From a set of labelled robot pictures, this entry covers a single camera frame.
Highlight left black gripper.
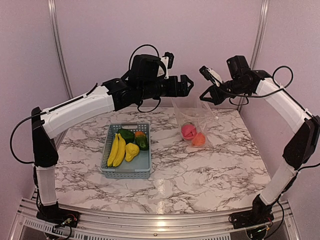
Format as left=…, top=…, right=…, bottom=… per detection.
left=140, top=74, right=194, bottom=100

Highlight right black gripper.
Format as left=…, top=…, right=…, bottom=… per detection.
left=199, top=77, right=250, bottom=105

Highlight clear zip top bag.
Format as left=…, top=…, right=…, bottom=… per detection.
left=171, top=92, right=219, bottom=148

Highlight red toy apple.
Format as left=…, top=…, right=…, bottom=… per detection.
left=181, top=123, right=198, bottom=141

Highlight orange toy orange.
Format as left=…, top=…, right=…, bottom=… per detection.
left=191, top=132, right=206, bottom=147

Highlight yellow toy pear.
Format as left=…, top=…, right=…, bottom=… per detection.
left=125, top=142, right=140, bottom=162

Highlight yellow toy bananas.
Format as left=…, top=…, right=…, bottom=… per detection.
left=107, top=133, right=126, bottom=167

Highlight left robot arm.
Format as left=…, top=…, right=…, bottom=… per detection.
left=17, top=74, right=194, bottom=223

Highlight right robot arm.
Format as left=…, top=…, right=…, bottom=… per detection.
left=199, top=66, right=320, bottom=228

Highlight dark green toy pepper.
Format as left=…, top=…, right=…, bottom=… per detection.
left=117, top=128, right=135, bottom=143

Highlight light blue plastic basket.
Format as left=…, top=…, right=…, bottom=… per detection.
left=100, top=122, right=152, bottom=179

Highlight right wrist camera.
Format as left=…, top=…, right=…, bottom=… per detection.
left=199, top=55, right=249, bottom=87

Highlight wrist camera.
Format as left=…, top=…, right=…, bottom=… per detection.
left=199, top=55, right=249, bottom=87
left=128, top=52, right=175, bottom=83

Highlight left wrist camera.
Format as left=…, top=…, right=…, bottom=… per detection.
left=128, top=52, right=175, bottom=83

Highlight right aluminium frame post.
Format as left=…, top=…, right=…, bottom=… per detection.
left=237, top=0, right=270, bottom=112

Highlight aluminium frame post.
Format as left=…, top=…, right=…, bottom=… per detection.
left=237, top=0, right=270, bottom=112
left=47, top=0, right=77, bottom=110

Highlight left aluminium frame post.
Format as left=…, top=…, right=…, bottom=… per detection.
left=47, top=0, right=77, bottom=110

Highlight front aluminium rail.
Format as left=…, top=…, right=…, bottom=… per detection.
left=7, top=198, right=301, bottom=240

